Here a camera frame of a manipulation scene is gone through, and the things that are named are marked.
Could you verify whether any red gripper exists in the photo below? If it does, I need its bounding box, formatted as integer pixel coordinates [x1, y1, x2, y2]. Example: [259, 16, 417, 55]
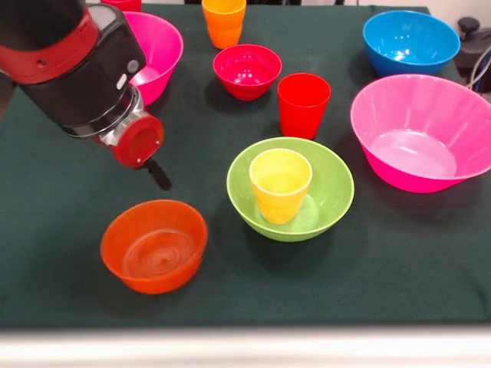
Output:
[93, 114, 173, 192]

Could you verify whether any orange bowl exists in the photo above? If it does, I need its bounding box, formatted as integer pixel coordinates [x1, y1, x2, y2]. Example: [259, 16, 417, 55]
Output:
[100, 199, 209, 295]

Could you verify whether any yellow cup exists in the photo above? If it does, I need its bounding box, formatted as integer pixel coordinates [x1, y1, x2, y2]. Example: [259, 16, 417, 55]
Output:
[249, 148, 313, 225]

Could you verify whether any green bowl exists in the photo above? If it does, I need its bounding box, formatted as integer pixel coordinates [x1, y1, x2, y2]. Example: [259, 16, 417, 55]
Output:
[226, 136, 355, 243]

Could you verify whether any large pink bowl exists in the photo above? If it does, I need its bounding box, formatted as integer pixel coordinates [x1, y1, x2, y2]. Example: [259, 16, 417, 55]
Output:
[350, 74, 491, 194]
[122, 11, 184, 107]

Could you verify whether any small crimson bowl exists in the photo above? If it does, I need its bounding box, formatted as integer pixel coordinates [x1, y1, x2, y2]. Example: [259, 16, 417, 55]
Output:
[213, 43, 283, 102]

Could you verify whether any red cup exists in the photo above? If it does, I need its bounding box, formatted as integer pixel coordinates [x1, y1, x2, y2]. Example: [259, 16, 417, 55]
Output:
[277, 72, 332, 141]

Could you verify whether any orange cup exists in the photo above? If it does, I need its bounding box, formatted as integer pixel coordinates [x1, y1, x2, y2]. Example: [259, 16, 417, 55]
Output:
[202, 0, 247, 50]

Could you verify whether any crimson cup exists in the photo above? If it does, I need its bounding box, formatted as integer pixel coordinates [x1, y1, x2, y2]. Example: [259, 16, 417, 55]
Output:
[100, 0, 142, 12]

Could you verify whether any dark green tablecloth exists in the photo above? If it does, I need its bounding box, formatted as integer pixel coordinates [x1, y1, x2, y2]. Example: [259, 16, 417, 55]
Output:
[0, 2, 491, 330]

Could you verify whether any blue bowl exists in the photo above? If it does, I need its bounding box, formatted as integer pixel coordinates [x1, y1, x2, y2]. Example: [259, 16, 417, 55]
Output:
[362, 10, 461, 77]

